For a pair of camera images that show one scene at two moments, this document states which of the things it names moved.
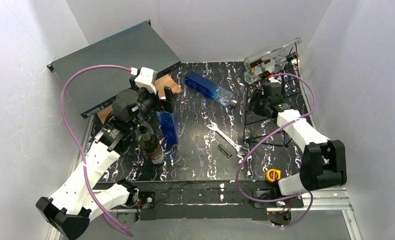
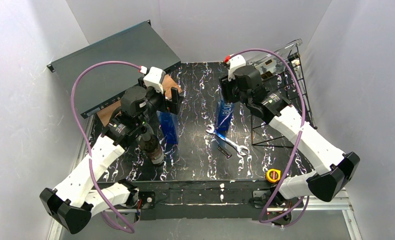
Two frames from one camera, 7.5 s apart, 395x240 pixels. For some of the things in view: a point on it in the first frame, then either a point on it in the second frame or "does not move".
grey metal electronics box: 142,46 does not move
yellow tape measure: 272,175 does not move
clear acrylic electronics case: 258,67 does not move
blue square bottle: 204,86 to 224,116
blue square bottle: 168,130 does not move
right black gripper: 271,89 to 227,91
